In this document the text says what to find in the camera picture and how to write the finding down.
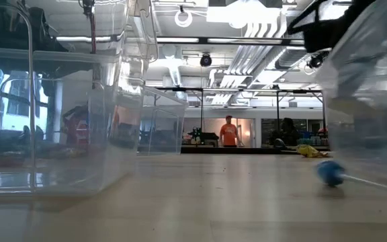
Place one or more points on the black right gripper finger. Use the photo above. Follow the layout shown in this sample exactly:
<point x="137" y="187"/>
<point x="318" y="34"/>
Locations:
<point x="306" y="15"/>

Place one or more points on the clear plastic bin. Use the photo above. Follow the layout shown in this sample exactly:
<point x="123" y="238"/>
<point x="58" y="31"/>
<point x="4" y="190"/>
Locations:
<point x="166" y="134"/>
<point x="79" y="168"/>
<point x="375" y="117"/>

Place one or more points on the yellow candy pack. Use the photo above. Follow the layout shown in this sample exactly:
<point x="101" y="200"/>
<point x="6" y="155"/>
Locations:
<point x="309" y="151"/>

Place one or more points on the blue lollipop white stick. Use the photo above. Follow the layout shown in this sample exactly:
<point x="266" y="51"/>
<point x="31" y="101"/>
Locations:
<point x="329" y="173"/>

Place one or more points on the black overhead gantry bar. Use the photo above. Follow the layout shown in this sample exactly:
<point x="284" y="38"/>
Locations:
<point x="294" y="42"/>

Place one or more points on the person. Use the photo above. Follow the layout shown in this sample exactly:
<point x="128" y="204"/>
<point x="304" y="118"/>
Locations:
<point x="228" y="134"/>
<point x="287" y="132"/>

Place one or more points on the teal background bottles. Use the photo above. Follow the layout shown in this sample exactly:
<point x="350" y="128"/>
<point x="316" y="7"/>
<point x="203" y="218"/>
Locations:
<point x="311" y="141"/>

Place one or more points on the black rounded object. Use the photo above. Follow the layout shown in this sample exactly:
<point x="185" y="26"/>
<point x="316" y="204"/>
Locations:
<point x="279" y="143"/>

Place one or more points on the black background robot equipment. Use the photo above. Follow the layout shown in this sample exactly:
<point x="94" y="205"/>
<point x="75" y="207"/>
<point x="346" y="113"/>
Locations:
<point x="208" y="138"/>

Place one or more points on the black round camera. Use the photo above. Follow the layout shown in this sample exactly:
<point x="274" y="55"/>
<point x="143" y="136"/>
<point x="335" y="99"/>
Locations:
<point x="316" y="61"/>
<point x="206" y="60"/>

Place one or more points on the black background workstation frame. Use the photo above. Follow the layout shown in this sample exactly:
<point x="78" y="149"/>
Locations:
<point x="202" y="111"/>

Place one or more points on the black aluminium table frame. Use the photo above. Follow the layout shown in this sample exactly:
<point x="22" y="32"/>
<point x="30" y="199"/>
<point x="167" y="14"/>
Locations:
<point x="230" y="150"/>

